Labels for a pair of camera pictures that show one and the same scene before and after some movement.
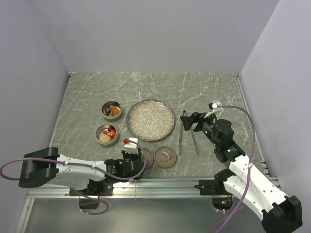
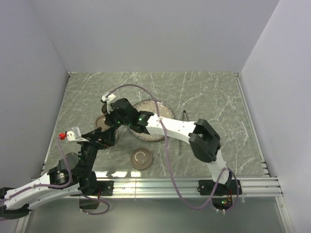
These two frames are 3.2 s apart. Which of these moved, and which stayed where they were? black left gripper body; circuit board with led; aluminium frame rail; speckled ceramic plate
Moved: black left gripper body
Stayed: speckled ceramic plate; aluminium frame rail; circuit board with led
